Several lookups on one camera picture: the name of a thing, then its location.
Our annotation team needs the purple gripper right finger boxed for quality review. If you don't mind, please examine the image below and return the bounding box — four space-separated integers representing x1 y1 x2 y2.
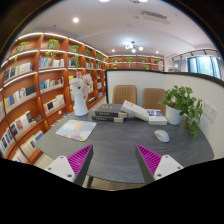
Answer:
134 144 185 185

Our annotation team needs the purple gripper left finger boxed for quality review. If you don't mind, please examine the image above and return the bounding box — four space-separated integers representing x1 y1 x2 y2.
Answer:
45 144 94 187

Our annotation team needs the white computer mouse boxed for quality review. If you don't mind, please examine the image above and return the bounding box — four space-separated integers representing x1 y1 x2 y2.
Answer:
154 130 170 143

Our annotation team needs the colourful map mouse pad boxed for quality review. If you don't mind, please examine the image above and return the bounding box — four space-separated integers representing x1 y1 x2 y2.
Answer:
56 120 97 142

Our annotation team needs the blue white book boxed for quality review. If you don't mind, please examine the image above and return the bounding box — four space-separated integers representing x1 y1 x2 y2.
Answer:
147 109 167 125

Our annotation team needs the lower dark hardcover book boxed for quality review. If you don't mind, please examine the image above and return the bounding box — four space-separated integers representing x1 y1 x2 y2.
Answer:
92 115 124 123

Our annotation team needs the dark hardcover book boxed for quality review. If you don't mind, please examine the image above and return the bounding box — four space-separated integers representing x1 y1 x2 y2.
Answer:
92 115 124 123
95 104 127 118

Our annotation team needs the open white book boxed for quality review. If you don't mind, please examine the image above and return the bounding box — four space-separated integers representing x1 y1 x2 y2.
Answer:
121 100 149 121

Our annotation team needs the upper dark hardcover book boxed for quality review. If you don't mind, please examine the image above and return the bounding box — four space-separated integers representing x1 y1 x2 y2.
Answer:
95 104 127 118

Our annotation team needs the right tan chair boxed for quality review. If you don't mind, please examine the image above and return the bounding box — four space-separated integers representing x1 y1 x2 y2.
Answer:
143 88 166 113

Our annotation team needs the tan chair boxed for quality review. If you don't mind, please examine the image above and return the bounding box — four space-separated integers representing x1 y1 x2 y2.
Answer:
143 88 166 113
112 85 137 104

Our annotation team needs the green potted plant white pot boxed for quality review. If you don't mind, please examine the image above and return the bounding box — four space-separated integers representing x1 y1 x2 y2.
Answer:
159 86 203 138

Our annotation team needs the left tan chair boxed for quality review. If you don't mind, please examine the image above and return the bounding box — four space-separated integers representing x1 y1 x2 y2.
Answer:
112 85 137 104

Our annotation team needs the white vase with flowers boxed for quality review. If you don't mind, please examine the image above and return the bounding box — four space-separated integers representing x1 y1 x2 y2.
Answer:
70 72 93 116

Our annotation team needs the orange wooden bookshelf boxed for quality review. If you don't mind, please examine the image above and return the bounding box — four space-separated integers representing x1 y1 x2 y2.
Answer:
0 32 109 164

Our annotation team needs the white partition panel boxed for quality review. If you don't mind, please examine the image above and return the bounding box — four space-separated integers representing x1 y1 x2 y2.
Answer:
105 70 224 158

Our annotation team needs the window with curtain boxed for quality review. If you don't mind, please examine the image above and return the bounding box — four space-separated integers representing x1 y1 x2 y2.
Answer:
187 56 221 78

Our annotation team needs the ceiling chandelier lamp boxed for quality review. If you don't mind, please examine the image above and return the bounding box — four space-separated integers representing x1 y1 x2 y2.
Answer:
125 41 143 53

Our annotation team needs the ceiling air vent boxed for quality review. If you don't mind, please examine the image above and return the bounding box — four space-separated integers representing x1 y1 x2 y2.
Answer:
142 11 170 25

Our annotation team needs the white wall socket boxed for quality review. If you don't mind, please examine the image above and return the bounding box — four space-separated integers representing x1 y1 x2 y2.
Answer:
202 101 217 122

